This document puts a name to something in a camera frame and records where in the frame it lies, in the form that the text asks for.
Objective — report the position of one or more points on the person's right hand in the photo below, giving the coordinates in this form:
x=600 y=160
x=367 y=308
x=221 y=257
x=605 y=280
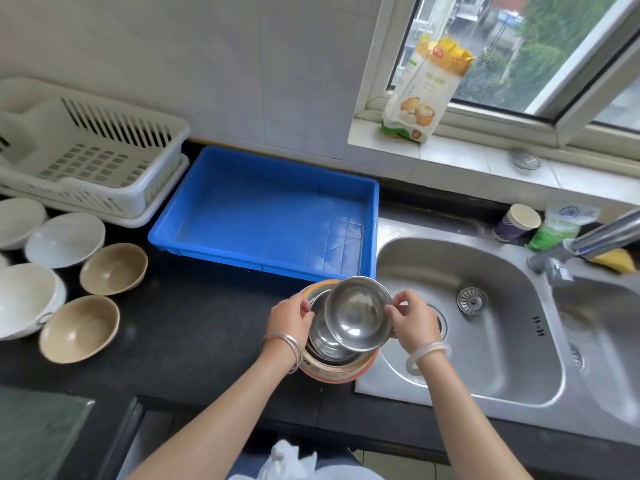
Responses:
x=417 y=322

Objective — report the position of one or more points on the person's left hand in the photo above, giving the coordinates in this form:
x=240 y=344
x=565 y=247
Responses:
x=290 y=322

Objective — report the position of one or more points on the cream bowl with orange rim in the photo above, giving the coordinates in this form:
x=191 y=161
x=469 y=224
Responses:
x=340 y=370

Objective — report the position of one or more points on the pink rimmed elephant print bowl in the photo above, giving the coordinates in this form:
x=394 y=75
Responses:
x=340 y=379

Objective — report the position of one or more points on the blue plastic tray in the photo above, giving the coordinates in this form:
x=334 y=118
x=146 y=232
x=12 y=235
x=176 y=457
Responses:
x=265 y=209

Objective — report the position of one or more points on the tan bowl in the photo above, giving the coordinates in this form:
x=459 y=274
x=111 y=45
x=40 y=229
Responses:
x=79 y=328
x=114 y=268

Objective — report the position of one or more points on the white bowl with dark mark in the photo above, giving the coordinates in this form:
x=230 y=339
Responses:
x=25 y=297

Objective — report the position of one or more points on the white plastic dish rack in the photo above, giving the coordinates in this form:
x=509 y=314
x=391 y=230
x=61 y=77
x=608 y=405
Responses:
x=40 y=124

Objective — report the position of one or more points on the person's left forearm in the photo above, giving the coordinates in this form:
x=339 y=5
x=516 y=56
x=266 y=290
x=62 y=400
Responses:
x=220 y=429

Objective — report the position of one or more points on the person's right forearm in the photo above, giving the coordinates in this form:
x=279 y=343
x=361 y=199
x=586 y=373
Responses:
x=460 y=424

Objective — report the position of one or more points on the black countertop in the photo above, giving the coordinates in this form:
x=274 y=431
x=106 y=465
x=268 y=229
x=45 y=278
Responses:
x=200 y=324

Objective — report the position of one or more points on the person's white shirt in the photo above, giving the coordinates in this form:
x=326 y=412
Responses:
x=295 y=462

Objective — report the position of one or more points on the person's blue trousers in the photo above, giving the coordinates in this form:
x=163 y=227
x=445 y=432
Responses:
x=245 y=467

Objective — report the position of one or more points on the silver wrist bangle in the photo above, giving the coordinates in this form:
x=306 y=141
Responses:
x=292 y=347

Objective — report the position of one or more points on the white jade bangle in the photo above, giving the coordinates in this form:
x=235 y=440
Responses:
x=425 y=348

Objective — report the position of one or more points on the metal sink strainer plug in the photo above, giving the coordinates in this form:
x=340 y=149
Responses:
x=472 y=300

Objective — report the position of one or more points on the stainless steel double sink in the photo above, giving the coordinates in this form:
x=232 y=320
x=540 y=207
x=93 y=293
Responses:
x=500 y=354

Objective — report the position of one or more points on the purple paper cup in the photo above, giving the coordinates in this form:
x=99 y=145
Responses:
x=510 y=227

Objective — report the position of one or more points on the green detergent pouch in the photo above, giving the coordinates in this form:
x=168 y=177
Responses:
x=550 y=234

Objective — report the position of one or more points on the white tiled window sill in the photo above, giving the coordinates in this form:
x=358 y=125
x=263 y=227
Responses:
x=460 y=159

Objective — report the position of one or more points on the chrome faucet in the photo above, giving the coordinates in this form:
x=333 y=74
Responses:
x=600 y=239

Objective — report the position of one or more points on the yellow sponge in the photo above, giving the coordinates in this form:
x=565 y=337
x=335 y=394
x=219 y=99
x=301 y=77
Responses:
x=617 y=259

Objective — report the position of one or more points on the white and yellow flour bag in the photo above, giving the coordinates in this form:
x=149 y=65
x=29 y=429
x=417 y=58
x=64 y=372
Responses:
x=425 y=94

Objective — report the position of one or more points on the white window frame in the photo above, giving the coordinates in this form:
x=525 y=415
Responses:
x=490 y=117

